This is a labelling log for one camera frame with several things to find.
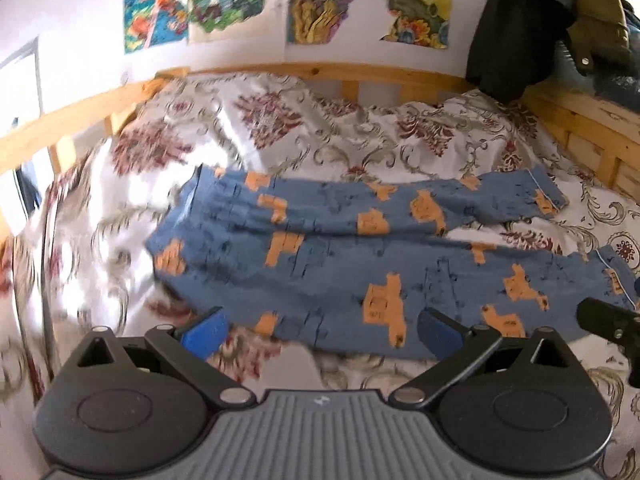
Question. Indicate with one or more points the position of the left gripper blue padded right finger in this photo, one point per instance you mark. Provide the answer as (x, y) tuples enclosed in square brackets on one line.
[(460, 351)]

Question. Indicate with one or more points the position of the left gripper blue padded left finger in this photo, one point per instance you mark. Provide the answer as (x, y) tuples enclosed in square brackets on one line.
[(183, 351)]

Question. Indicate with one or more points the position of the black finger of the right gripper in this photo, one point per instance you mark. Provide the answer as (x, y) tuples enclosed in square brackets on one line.
[(616, 325)]

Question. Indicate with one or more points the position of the blue pants with orange patches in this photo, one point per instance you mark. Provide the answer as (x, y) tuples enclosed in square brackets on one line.
[(349, 266)]

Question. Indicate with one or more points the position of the floral white bedspread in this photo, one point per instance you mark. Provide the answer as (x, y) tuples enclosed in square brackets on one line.
[(81, 260)]

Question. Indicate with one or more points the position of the dark jacket on bedpost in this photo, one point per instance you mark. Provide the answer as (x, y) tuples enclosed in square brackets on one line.
[(517, 42)]

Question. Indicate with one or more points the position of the wooden bed frame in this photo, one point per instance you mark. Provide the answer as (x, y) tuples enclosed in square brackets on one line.
[(598, 134)]

